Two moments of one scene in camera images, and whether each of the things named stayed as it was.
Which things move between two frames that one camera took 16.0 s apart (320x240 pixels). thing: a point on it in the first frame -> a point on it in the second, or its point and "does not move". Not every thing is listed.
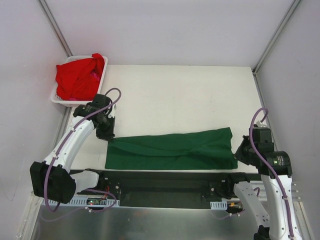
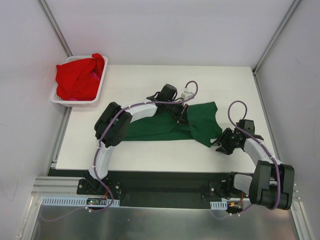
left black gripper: (104, 132) -> (180, 114)
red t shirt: (79, 80) does not move
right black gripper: (243, 150) -> (227, 142)
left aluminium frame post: (51, 21) does not move
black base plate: (160, 189) does not move
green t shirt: (208, 149) -> (203, 125)
